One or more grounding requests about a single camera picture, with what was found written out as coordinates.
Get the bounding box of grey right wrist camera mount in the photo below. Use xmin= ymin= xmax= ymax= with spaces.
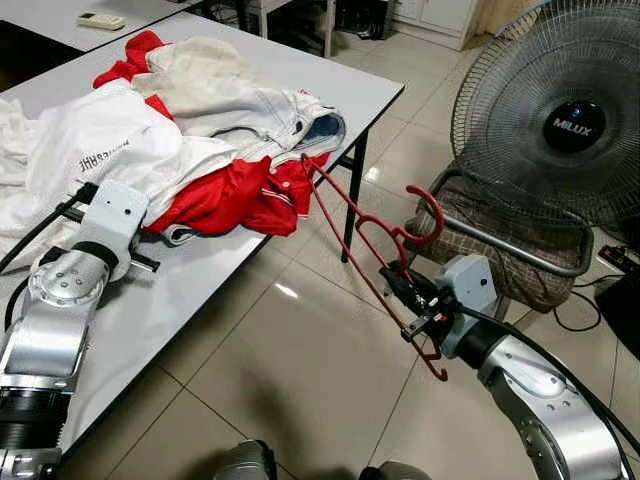
xmin=436 ymin=254 xmax=499 ymax=359

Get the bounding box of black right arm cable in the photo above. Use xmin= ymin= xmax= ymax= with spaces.
xmin=450 ymin=300 xmax=640 ymax=456

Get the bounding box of black Milux pedestal fan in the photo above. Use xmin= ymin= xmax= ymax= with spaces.
xmin=450 ymin=0 xmax=640 ymax=226

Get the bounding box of white remote control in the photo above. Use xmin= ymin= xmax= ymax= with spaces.
xmin=76 ymin=11 xmax=127 ymax=31

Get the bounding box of red plastic clothes hanger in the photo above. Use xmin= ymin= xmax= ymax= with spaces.
xmin=300 ymin=152 xmax=451 ymax=383

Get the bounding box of cream denim garment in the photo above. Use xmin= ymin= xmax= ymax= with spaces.
xmin=145 ymin=36 xmax=348 ymax=166

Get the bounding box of grey left robot leg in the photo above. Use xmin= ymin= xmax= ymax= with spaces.
xmin=212 ymin=440 xmax=279 ymax=480

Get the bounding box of black computer case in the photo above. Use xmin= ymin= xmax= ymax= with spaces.
xmin=335 ymin=0 xmax=393 ymax=39

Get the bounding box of white low cabinet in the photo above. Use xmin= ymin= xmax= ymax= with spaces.
xmin=392 ymin=0 xmax=486 ymax=51

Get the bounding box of power strip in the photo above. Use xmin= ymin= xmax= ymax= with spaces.
xmin=598 ymin=245 xmax=640 ymax=279

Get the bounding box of black floor cable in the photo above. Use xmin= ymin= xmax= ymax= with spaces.
xmin=552 ymin=275 xmax=606 ymax=334

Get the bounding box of black bag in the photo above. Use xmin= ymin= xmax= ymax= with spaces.
xmin=595 ymin=270 xmax=640 ymax=356

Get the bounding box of black table leg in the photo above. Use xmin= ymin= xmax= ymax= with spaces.
xmin=340 ymin=130 xmax=371 ymax=263

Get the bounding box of red white jacket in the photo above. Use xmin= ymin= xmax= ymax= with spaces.
xmin=92 ymin=30 xmax=336 ymax=246

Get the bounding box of plaid cushioned metal chair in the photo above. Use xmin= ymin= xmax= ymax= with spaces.
xmin=405 ymin=165 xmax=601 ymax=316

